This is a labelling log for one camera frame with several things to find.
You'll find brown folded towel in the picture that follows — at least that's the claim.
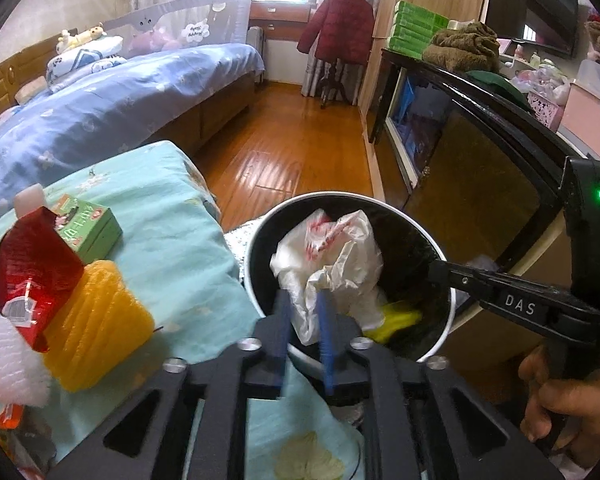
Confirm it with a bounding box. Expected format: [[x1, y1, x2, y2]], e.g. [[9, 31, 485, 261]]
[[422, 22, 500, 73]]

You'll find black television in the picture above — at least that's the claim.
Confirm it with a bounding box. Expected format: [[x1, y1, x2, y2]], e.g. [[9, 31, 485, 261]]
[[486, 0, 579, 58]]

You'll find white sponge block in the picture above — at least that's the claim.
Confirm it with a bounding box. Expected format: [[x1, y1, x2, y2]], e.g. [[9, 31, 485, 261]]
[[14, 183, 47, 219]]

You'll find wooden bed headboard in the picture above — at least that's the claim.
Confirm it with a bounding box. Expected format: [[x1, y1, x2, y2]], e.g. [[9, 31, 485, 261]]
[[0, 36, 57, 115]]

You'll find yellow plush toy on bed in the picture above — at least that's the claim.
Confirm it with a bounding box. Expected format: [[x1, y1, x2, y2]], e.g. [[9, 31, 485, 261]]
[[56, 25, 106, 54]]

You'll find red snack bag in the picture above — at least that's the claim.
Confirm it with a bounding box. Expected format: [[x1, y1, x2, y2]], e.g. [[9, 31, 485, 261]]
[[0, 207, 84, 353]]

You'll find blue white pillow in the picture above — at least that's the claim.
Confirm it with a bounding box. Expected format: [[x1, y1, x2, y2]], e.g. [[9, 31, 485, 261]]
[[45, 36, 126, 92]]

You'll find stack of green boxes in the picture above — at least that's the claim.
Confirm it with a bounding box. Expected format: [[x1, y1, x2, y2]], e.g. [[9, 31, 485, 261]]
[[387, 0, 450, 60]]

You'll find orange white snack packet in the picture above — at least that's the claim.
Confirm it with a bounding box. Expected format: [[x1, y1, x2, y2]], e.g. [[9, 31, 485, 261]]
[[0, 404, 24, 431]]

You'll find red padded jacket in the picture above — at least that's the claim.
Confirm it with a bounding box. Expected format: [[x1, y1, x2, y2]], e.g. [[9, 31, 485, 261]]
[[297, 0, 375, 65]]

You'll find yellow foam fruit net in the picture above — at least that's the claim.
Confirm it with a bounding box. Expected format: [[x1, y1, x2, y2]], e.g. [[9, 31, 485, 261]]
[[43, 260, 155, 392]]

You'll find grey bed guard rail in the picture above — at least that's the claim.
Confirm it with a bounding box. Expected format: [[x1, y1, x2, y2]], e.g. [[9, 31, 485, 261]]
[[104, 0, 251, 58]]

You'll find wooden window desk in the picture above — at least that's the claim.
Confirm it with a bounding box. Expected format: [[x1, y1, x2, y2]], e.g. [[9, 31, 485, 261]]
[[249, 1, 315, 42]]

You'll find blue bed quilt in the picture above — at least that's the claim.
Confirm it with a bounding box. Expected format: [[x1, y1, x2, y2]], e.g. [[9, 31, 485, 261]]
[[0, 44, 264, 217]]

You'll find white plastic bag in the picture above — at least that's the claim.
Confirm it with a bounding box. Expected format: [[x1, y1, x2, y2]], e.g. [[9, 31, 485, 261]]
[[270, 209, 384, 346]]

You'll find black glass tv cabinet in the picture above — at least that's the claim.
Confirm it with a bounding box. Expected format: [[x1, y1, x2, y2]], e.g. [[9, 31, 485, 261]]
[[366, 50, 576, 275]]

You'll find black round trash bin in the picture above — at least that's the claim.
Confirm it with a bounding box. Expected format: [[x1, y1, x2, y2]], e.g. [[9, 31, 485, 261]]
[[245, 191, 456, 377]]

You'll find person's right hand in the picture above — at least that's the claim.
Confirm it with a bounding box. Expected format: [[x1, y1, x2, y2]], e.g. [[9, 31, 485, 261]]
[[518, 346, 600, 470]]

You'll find yellow wrapper in bin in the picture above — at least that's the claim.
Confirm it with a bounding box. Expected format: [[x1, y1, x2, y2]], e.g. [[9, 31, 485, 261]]
[[363, 300, 422, 344]]

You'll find green carton box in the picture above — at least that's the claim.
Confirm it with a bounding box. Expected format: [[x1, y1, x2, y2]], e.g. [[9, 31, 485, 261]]
[[52, 194, 122, 264]]

